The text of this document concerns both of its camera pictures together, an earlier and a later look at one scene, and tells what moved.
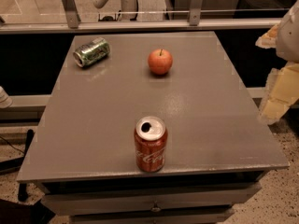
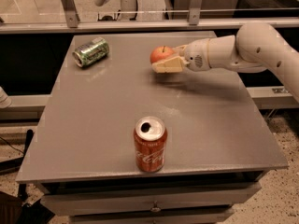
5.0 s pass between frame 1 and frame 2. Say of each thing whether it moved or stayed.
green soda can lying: stayed
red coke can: stayed
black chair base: stayed
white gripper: moved
